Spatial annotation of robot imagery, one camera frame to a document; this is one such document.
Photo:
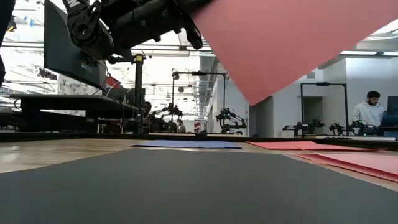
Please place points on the wall air vent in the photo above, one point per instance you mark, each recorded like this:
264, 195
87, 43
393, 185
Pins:
311, 76

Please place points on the desk with black frame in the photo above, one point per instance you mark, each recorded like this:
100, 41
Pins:
77, 101

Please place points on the black paper sheet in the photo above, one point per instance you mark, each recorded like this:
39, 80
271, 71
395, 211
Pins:
199, 186

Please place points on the person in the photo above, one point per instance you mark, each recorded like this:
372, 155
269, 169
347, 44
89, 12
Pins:
181, 127
370, 112
148, 109

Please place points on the blue chair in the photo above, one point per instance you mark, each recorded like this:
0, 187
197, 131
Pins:
391, 119

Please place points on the red box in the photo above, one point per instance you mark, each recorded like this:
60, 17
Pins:
112, 82

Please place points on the black pole with yellow label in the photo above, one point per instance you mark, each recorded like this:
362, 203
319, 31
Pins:
139, 93

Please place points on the red white striped post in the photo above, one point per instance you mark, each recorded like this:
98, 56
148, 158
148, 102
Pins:
197, 127

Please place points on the dark doorway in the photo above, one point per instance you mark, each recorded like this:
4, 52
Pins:
262, 121

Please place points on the black camera stand frame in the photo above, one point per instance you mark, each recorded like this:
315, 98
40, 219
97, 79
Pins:
199, 73
323, 83

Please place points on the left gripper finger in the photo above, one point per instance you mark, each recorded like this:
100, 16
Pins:
194, 35

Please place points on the long ceiling light bar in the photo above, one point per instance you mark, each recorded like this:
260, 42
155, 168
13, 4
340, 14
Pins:
357, 53

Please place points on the red paper sheet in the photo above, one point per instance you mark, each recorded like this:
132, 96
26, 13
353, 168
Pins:
273, 145
370, 149

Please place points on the blue paper sheet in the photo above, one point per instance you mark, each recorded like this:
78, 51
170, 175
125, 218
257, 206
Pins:
186, 144

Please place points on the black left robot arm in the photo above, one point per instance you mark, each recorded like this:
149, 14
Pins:
90, 31

